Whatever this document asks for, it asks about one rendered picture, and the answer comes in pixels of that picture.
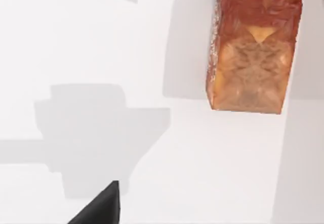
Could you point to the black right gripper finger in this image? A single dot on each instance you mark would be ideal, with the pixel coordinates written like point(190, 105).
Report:
point(103, 206)

